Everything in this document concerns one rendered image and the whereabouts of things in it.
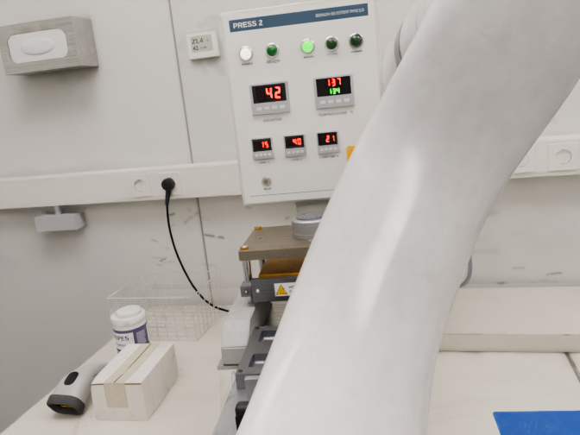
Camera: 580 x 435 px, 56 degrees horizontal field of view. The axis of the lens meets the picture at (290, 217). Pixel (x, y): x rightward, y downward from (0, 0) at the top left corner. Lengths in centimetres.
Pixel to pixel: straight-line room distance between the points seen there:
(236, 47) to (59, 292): 120
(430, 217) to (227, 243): 143
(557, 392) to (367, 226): 98
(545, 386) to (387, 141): 100
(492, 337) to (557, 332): 14
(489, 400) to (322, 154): 61
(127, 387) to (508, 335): 86
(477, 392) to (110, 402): 77
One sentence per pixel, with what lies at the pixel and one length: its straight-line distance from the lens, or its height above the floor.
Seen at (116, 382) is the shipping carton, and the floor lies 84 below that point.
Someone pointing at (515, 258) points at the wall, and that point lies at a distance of 166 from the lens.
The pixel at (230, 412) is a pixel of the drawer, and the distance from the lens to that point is 80.
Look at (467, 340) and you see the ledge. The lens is 139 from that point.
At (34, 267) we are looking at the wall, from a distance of 212.
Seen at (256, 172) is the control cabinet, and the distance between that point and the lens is 122.
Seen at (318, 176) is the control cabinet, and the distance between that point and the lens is 120.
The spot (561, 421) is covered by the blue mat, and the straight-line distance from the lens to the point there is 118.
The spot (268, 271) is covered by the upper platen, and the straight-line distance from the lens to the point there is 106.
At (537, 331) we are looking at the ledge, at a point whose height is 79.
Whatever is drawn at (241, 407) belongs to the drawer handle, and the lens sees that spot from 74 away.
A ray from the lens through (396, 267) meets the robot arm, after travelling 32.
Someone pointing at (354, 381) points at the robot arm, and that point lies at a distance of 30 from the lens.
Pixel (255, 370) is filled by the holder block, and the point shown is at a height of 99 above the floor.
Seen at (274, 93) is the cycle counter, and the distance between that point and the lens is 119.
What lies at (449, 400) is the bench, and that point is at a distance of 121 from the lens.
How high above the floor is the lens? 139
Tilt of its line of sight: 13 degrees down
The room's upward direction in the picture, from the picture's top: 6 degrees counter-clockwise
